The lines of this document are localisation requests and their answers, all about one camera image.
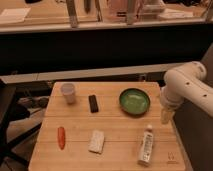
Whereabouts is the white sponge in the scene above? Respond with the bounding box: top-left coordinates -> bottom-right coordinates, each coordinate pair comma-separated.
88,130 -> 105,154

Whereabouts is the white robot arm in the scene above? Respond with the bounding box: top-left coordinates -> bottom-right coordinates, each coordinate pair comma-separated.
159,61 -> 213,124

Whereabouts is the green bowl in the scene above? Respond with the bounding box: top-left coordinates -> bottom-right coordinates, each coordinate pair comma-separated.
119,88 -> 151,116

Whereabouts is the white tube bottle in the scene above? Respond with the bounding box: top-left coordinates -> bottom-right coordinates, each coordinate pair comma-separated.
138,125 -> 154,166

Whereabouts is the black rectangular block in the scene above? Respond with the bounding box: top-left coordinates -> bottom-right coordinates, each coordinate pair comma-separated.
89,95 -> 99,113

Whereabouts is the wooden table board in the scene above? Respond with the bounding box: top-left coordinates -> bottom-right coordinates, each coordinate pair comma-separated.
29,82 -> 186,171

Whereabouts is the orange carrot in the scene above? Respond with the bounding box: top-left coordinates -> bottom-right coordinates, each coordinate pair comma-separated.
57,127 -> 65,150

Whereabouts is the black chair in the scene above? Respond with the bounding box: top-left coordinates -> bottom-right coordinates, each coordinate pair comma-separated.
0,79 -> 41,167

